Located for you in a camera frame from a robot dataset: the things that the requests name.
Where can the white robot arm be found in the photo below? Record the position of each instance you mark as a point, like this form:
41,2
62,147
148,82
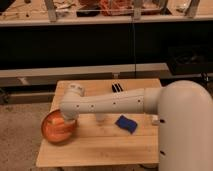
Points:
185,112

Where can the orange ceramic bowl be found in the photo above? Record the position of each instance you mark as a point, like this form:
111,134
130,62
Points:
55,130

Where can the black rectangular object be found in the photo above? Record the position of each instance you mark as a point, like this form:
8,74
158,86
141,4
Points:
116,87

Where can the blue sponge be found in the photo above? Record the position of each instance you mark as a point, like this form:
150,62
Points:
127,124

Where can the small white block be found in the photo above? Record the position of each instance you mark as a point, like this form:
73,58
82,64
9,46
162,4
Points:
155,120

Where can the black bin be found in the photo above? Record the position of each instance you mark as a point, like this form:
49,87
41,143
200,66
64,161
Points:
190,59

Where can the long workbench shelf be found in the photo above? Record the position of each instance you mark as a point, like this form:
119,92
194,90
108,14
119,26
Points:
82,12

